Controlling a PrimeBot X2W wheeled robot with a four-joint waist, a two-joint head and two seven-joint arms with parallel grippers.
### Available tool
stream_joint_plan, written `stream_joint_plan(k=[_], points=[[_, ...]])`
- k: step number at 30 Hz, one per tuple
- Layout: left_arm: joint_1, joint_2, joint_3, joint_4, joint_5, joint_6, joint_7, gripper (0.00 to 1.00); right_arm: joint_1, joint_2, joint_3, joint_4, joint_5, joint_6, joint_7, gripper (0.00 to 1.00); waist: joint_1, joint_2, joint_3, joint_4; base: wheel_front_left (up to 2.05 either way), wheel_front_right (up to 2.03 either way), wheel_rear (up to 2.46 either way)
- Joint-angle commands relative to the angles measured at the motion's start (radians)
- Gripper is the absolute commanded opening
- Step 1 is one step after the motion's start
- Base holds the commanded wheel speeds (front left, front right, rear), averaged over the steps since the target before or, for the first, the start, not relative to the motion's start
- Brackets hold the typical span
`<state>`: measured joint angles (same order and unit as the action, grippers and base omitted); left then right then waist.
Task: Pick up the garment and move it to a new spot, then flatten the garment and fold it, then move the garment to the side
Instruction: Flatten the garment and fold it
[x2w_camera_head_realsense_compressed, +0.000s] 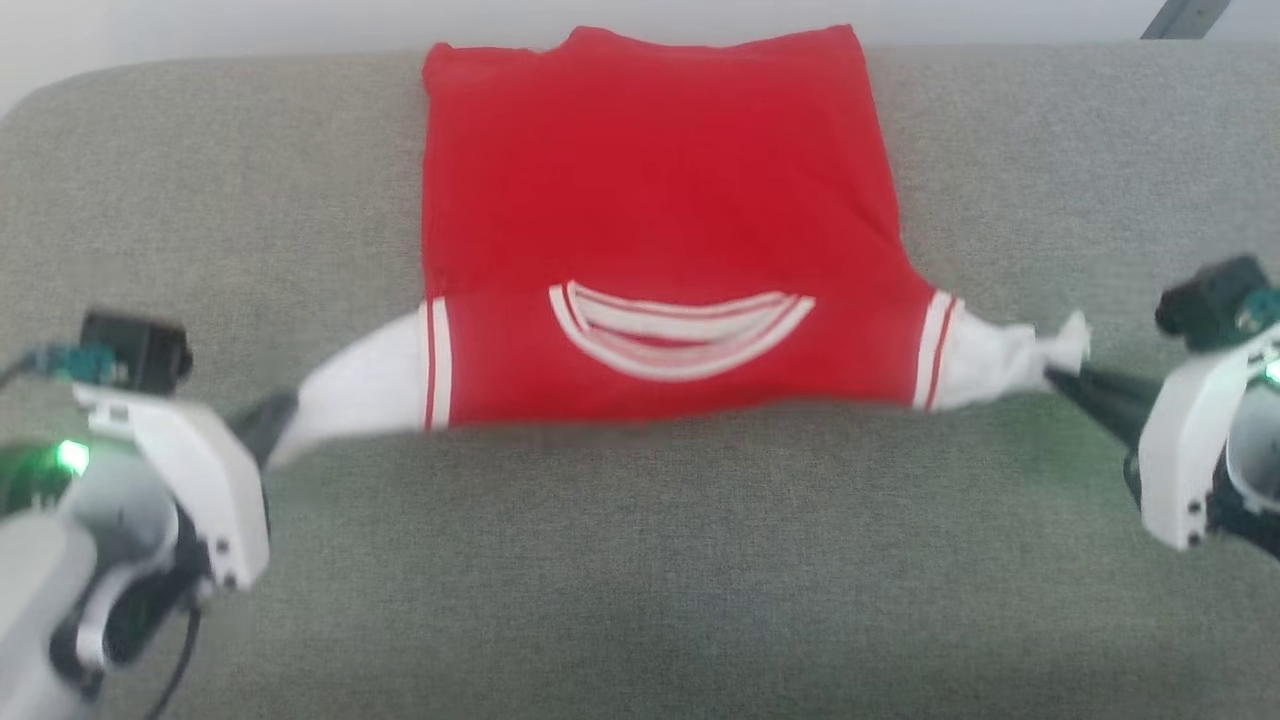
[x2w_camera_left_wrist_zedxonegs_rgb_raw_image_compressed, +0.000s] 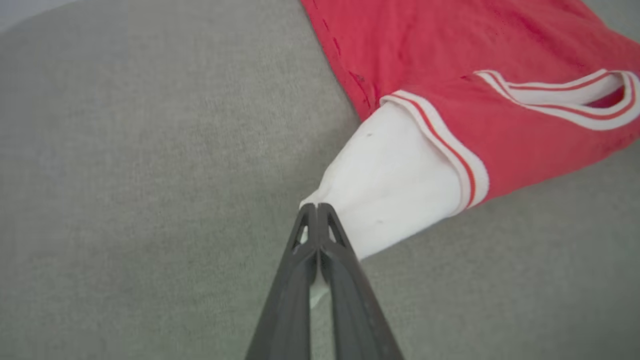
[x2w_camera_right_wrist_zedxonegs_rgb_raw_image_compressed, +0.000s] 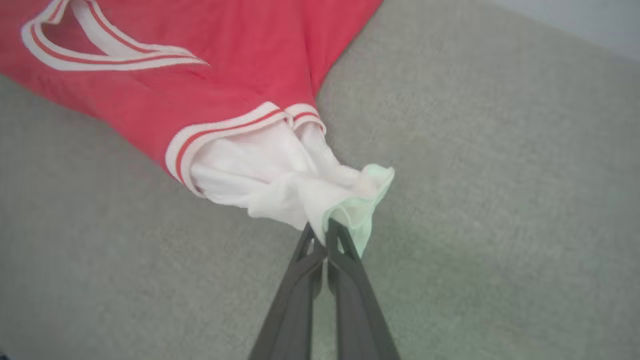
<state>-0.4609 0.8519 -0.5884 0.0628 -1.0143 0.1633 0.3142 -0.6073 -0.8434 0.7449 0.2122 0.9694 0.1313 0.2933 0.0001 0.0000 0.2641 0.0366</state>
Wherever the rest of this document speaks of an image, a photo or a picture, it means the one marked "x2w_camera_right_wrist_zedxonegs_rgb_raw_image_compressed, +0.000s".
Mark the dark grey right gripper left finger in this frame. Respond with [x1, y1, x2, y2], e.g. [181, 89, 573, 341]
[248, 223, 327, 360]

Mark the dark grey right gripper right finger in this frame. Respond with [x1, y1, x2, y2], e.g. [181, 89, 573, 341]
[325, 218, 401, 360]

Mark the red jersey with white trim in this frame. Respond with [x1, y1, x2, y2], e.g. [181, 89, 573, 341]
[0, 0, 396, 259]

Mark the grey fabric sofa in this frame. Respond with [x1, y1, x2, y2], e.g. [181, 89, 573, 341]
[0, 0, 640, 360]

